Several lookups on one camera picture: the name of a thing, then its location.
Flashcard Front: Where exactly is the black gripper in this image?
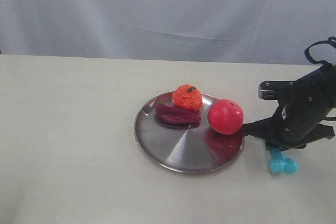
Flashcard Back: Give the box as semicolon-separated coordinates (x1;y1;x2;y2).
243;95;335;151

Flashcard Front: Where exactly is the turquoise toy bone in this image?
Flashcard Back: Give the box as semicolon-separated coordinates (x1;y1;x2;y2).
268;148;299;174

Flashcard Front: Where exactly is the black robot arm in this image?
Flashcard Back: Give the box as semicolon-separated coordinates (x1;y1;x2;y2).
243;66;335;151

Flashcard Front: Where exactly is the red toy apple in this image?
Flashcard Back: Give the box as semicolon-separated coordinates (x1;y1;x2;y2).
207;99;244;135

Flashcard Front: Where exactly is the round stainless steel plate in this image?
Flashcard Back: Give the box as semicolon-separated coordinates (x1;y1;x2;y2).
134;92;244;174

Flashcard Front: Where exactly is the orange toy tangerine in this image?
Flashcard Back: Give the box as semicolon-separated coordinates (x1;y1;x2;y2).
172;84;203;112

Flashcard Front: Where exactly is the purple toy sweet potato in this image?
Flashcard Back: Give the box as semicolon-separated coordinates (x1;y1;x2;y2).
155;103;201;124

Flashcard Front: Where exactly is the white backdrop cloth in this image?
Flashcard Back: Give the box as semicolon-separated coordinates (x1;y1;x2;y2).
1;0;335;65

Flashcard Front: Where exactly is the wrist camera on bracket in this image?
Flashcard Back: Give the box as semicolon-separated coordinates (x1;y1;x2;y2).
258;81;295;101

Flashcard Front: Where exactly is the black cable loop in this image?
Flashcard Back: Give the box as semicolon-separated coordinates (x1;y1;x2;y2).
304;36;336;71

